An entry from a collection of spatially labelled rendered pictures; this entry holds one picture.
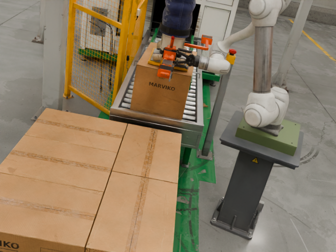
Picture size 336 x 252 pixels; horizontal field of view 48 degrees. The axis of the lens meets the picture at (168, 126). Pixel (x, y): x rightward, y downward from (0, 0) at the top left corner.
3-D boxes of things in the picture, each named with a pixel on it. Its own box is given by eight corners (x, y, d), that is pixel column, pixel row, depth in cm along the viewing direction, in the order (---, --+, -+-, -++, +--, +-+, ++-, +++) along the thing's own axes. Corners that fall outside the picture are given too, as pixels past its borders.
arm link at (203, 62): (205, 72, 256) (197, 70, 256) (205, 67, 264) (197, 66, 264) (209, 59, 252) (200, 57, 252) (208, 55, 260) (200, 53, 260)
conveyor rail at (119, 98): (144, 43, 494) (147, 29, 485) (148, 44, 494) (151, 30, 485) (108, 129, 291) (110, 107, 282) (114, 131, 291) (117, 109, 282)
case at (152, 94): (143, 85, 341) (150, 41, 322) (187, 94, 340) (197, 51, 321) (129, 113, 288) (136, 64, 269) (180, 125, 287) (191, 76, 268)
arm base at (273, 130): (284, 125, 258) (287, 118, 256) (277, 137, 240) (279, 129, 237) (259, 116, 265) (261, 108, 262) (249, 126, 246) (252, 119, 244)
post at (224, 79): (200, 152, 364) (227, 52, 317) (207, 153, 365) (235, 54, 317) (200, 156, 358) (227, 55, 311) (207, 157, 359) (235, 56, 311)
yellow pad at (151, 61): (152, 49, 301) (153, 43, 299) (165, 52, 302) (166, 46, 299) (147, 63, 272) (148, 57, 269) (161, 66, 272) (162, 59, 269)
